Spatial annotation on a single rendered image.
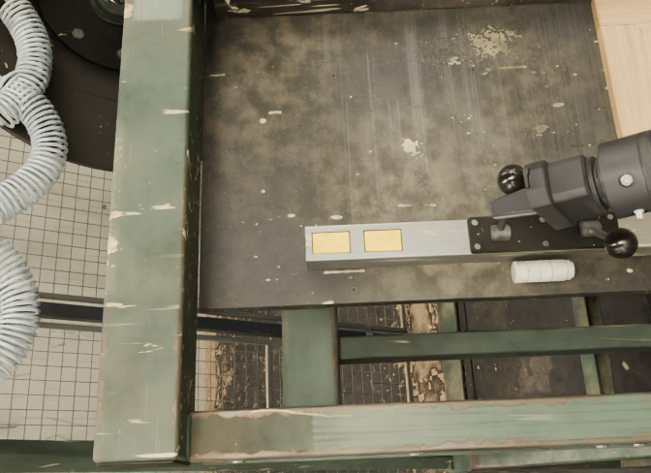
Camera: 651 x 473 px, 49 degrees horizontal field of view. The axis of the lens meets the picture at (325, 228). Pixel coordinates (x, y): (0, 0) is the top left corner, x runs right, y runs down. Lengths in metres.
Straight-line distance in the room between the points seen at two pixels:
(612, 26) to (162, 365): 0.83
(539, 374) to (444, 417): 2.05
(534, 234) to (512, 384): 2.09
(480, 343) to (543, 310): 1.91
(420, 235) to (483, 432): 0.27
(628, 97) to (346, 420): 0.63
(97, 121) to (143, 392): 0.82
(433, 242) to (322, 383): 0.24
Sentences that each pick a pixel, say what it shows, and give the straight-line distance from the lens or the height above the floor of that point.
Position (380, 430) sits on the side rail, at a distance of 0.91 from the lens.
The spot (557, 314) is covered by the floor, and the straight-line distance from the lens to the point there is 2.91.
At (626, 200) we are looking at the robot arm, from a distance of 0.84.
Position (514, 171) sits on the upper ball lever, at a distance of 0.90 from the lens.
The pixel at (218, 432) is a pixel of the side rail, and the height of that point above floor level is 1.81.
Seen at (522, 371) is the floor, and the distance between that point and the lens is 3.02.
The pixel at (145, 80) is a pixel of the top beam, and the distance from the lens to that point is 1.05.
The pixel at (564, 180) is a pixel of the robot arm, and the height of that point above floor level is 1.55.
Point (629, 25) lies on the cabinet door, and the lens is 1.24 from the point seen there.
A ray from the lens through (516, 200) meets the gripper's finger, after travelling 0.89.
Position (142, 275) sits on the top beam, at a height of 1.91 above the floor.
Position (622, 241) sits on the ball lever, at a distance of 0.91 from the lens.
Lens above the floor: 2.17
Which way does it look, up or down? 30 degrees down
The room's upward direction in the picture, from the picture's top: 80 degrees counter-clockwise
